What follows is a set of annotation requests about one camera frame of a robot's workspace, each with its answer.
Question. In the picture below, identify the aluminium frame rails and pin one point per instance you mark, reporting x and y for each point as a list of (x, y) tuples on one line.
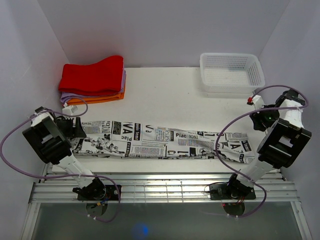
[(168, 187)]

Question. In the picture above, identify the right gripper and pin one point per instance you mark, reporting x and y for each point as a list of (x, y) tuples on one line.
[(257, 119)]

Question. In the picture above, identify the newspaper print trousers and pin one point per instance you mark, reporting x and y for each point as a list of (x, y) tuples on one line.
[(135, 140)]

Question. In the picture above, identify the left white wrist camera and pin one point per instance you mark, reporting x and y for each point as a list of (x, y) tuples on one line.
[(69, 110)]

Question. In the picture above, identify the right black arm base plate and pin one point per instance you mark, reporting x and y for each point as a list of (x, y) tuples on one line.
[(228, 191)]

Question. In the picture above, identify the red folded trousers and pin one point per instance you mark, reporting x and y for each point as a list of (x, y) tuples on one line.
[(97, 79)]

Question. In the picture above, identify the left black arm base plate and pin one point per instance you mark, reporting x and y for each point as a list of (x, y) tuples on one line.
[(108, 192)]

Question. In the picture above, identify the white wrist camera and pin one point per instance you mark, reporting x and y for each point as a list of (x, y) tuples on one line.
[(69, 110), (256, 101)]

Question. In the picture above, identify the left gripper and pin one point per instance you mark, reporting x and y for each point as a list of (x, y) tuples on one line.
[(79, 131)]

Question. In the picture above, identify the white perforated plastic basket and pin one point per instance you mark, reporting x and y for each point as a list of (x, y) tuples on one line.
[(236, 73)]

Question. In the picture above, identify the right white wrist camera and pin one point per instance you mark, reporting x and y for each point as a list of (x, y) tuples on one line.
[(256, 101)]

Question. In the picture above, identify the orange folded trousers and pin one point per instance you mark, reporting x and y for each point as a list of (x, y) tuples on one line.
[(97, 99)]

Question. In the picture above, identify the lilac folded trousers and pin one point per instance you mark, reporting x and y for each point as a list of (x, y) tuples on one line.
[(75, 96)]

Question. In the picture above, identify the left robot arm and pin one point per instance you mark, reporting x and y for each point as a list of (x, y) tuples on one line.
[(49, 136)]

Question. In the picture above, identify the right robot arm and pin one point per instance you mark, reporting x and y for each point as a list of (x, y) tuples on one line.
[(285, 139)]

